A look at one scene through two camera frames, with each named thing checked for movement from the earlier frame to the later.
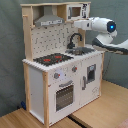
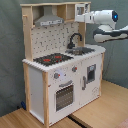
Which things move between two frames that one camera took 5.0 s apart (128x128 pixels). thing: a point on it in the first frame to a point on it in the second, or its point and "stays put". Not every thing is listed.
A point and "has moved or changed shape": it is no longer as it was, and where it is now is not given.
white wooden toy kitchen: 62,73 stays put
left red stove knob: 56,75 stays put
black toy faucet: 72,44 stays put
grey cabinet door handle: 84,83 stays put
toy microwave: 77,11 has moved or changed shape
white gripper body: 83,24 to 87,18
